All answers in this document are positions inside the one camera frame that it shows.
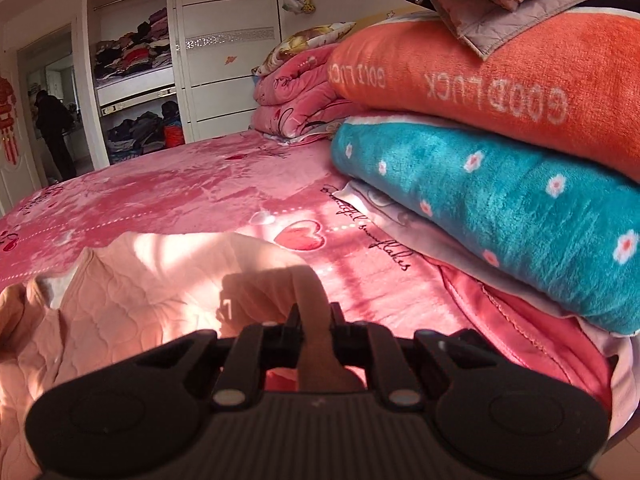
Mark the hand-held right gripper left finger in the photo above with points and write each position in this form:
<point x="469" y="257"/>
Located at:
<point x="287" y="340"/>

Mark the white wall-hung object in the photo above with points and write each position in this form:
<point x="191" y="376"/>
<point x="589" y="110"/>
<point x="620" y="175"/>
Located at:
<point x="290" y="4"/>

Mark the light pink quilted garment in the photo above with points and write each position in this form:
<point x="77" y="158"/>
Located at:
<point x="125" y="300"/>

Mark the orange fleece blanket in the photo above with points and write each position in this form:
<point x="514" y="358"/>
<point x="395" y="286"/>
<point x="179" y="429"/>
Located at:
<point x="450" y="60"/>

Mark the white wardrobe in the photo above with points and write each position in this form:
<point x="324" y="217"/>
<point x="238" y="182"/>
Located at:
<point x="225" y="10"/>

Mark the white door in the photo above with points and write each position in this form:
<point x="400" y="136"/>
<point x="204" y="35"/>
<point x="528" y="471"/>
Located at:
<point x="20" y="180"/>

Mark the red knot door decoration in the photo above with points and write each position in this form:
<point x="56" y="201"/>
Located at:
<point x="6" y="105"/>

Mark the floral pillow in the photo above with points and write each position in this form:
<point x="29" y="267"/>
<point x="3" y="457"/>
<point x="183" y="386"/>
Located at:
<point x="300" y="40"/>

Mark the teal flowered fleece blanket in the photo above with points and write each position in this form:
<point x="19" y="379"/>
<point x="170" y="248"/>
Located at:
<point x="475" y="195"/>

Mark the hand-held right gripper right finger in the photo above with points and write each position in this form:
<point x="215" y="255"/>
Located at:
<point x="345" y="342"/>

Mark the pink quilt with scalloped edge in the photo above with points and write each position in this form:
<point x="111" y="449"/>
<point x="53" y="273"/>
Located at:
<point x="525" y="330"/>

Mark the stack of folded clothes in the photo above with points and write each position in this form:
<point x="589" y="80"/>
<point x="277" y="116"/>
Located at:
<point x="135" y="52"/>

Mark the folded pink printed blanket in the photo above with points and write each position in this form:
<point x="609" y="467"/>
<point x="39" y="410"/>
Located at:
<point x="295" y="85"/>

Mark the pile of dark clothes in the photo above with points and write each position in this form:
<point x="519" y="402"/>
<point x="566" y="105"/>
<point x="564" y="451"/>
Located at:
<point x="140" y="132"/>

